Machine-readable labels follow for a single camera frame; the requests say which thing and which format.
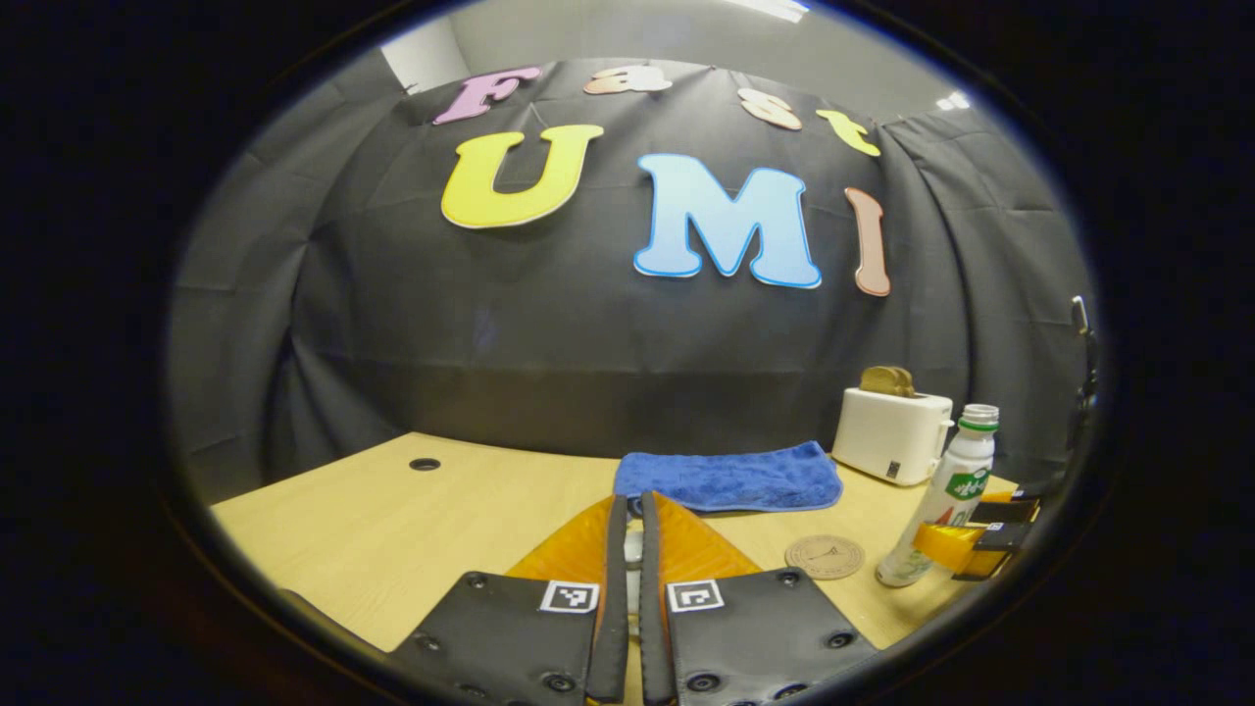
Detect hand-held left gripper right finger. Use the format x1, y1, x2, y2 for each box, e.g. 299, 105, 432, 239
639, 490, 879, 705

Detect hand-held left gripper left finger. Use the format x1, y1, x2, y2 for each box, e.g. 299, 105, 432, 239
387, 495, 628, 705

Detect white green-label water bottle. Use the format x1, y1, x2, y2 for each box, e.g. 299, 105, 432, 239
876, 404, 1001, 588

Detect round cork coaster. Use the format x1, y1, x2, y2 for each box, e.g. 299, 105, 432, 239
784, 535, 866, 580

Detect white toaster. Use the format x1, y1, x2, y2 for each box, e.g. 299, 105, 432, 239
831, 386, 955, 487

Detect blue towel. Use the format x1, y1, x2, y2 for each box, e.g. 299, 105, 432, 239
614, 441, 844, 515

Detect brown bread slice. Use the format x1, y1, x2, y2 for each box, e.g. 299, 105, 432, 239
861, 366, 918, 398

